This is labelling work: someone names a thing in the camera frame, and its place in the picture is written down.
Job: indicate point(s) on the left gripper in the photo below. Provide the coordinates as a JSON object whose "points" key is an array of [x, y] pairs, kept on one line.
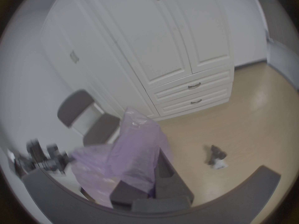
{"points": [[56, 159]]}

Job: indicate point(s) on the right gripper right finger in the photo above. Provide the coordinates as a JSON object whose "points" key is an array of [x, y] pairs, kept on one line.
{"points": [[170, 185]]}

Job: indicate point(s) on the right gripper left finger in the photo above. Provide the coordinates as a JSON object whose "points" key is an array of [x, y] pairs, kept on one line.
{"points": [[123, 192]]}

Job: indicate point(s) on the purple plastic bag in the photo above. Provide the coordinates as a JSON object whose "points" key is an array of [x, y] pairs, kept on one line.
{"points": [[135, 148]]}

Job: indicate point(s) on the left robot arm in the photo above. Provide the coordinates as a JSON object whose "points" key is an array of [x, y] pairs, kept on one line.
{"points": [[35, 153]]}

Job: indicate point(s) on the crumpled black plastic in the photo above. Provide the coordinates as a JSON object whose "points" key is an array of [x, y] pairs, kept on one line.
{"points": [[216, 153]]}

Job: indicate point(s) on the white chair dark grey seat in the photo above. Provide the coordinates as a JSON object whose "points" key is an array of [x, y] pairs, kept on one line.
{"points": [[74, 108]]}

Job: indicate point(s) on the white printed wrapper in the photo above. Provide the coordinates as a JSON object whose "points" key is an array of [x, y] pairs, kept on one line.
{"points": [[220, 165]]}

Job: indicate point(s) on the white wardrobe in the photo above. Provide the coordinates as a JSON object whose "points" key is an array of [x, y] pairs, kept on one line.
{"points": [[151, 43]]}

